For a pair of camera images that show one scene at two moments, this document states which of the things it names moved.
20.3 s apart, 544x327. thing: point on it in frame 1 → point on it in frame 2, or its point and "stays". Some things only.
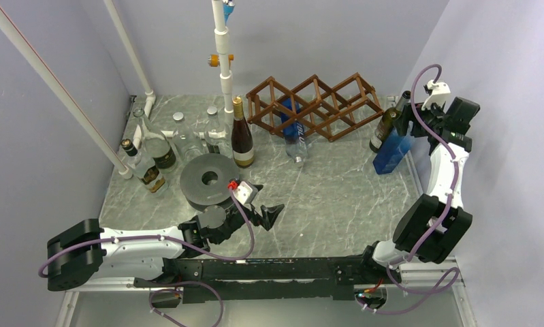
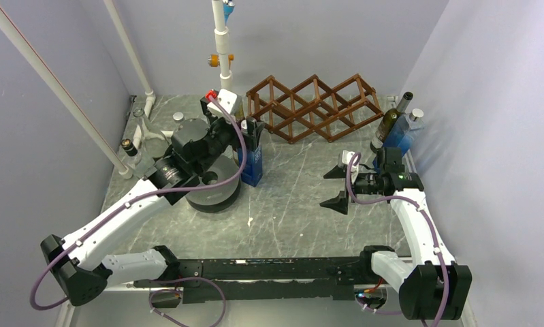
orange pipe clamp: [214, 60] stays
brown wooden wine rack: [313, 106] stays
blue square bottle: [293, 135] → [252, 169]
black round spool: [205, 180] stays
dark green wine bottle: [387, 122] stays
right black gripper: [407, 116] → [340, 203]
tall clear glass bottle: [162, 152] stays
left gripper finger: [269, 214] → [253, 128]
